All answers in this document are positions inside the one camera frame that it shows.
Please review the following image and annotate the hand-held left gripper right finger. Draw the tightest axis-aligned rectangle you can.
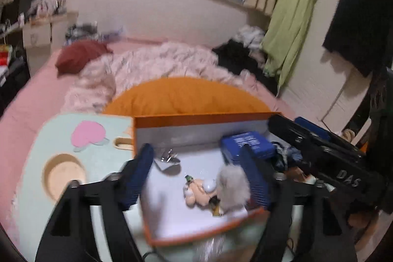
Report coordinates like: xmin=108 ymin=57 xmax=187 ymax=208
xmin=239 ymin=144 xmax=358 ymax=262

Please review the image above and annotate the blue tin box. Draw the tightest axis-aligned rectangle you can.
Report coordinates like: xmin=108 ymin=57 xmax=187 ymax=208
xmin=221 ymin=131 xmax=275 ymax=164

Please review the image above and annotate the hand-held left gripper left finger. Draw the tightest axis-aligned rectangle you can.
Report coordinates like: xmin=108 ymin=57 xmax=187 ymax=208
xmin=34 ymin=143 xmax=155 ymax=262

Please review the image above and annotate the grey fur ball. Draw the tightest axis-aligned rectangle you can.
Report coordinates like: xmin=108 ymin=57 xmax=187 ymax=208
xmin=215 ymin=165 xmax=251 ymax=210

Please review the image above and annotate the green hanging garment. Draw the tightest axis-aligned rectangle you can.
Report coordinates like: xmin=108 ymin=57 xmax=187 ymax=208
xmin=261 ymin=0 xmax=323 ymax=97

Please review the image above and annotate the cartoon printed desktop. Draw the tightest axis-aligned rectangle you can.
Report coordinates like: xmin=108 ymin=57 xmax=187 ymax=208
xmin=14 ymin=113 xmax=308 ymax=262

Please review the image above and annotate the pile of white clothes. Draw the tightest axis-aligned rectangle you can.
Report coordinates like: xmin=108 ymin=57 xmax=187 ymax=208
xmin=236 ymin=26 xmax=266 ymax=51

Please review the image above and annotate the pink bed sheet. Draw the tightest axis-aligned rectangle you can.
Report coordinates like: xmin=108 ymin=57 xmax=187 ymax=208
xmin=0 ymin=38 xmax=295 ymax=238

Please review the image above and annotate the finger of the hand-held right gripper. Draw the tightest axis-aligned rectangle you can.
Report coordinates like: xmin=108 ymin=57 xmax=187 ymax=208
xmin=268 ymin=114 xmax=363 ymax=162
xmin=295 ymin=117 xmax=367 ymax=156

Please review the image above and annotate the orange cardboard box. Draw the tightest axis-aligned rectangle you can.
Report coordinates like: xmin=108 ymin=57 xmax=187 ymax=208
xmin=132 ymin=111 xmax=283 ymax=248

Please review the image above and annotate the doll figurine with white base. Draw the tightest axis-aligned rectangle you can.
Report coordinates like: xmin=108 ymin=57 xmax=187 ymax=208
xmin=183 ymin=174 xmax=225 ymax=216

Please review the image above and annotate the orange pillow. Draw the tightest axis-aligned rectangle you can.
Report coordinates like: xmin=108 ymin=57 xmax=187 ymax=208
xmin=103 ymin=77 xmax=272 ymax=117

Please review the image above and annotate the black hanging garment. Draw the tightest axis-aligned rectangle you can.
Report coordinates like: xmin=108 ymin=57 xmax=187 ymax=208
xmin=322 ymin=0 xmax=389 ymax=78

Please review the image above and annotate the pile of black clothes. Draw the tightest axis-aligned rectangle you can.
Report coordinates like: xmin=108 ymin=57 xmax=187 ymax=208
xmin=212 ymin=39 xmax=278 ymax=97

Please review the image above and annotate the metal binder clip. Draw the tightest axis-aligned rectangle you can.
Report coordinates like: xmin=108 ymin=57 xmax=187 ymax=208
xmin=154 ymin=149 xmax=182 ymax=172

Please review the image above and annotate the pink fluffy blanket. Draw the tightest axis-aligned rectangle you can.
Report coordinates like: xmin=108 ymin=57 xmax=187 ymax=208
xmin=61 ymin=41 xmax=255 ymax=113

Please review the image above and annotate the red box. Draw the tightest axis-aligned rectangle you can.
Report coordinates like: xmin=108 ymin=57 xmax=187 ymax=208
xmin=0 ymin=45 xmax=13 ymax=66

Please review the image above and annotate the dark red pillow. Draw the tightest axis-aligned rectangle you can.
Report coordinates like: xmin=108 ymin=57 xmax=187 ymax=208
xmin=55 ymin=41 xmax=114 ymax=77

